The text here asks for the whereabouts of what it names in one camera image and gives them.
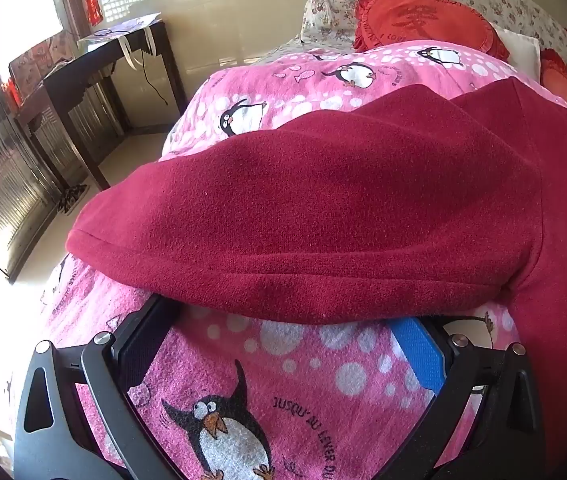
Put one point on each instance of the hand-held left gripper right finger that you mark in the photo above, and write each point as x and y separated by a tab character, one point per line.
421	355

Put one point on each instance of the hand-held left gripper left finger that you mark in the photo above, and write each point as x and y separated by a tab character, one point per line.
136	355

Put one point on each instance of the dark red fleece garment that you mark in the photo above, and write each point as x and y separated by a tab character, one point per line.
313	200

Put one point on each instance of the pink penguin print blanket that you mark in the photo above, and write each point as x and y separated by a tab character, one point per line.
303	385

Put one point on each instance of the pair of dark slippers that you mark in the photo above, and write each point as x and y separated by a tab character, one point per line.
71	199

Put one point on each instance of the dark wooden console table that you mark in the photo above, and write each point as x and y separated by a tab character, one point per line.
88	75

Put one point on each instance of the cardboard box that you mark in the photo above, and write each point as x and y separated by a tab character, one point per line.
38	62

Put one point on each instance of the small white pillow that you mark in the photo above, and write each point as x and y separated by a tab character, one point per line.
521	47

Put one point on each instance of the white paper bag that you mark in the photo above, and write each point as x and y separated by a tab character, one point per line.
118	27

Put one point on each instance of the red paper window decoration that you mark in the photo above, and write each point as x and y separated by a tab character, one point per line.
93	9

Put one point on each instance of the large floral pillow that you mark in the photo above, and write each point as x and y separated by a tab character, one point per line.
513	5

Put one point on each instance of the small floral pillow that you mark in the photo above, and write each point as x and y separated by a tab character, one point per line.
328	5

